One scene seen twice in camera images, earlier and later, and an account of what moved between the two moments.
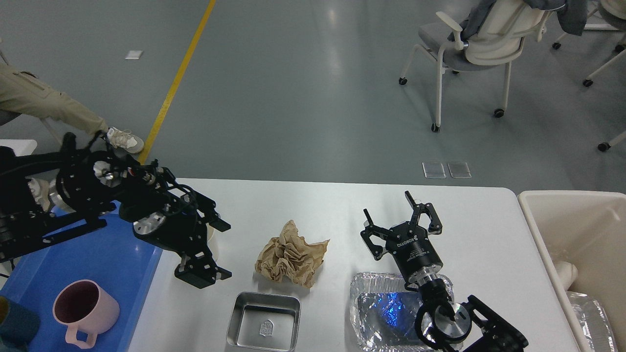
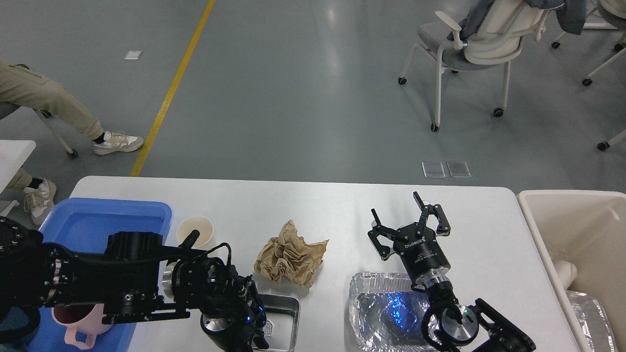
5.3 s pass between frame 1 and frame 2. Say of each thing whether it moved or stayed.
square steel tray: stayed
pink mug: stayed
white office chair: stayed
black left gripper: moved
